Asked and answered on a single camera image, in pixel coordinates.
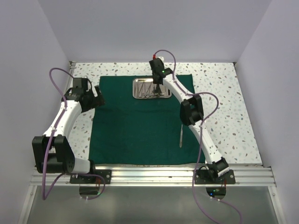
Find green surgical cloth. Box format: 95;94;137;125
89;76;205;165

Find steel scalpel handle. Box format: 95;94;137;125
179;124;183;148

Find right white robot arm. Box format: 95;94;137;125
149;56;229;183

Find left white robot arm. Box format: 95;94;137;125
32;77;105;183

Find steel scissors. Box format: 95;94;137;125
142;83;153;98

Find steel instrument tray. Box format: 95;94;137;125
132;78;171;99

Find steel tweezers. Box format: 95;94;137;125
137;82;144;98

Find aluminium left side rail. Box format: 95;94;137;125
35;61;77;168

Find aluminium rail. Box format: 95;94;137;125
29;163;277;187
35;61;77;168

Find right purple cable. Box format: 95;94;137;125
191;49;242;224

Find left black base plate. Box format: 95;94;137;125
70;169;112;184

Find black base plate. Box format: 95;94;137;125
70;169;112;184
194;169;236;185

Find aluminium front rail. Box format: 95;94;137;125
29;163;277;187

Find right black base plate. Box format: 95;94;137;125
194;169;236;185

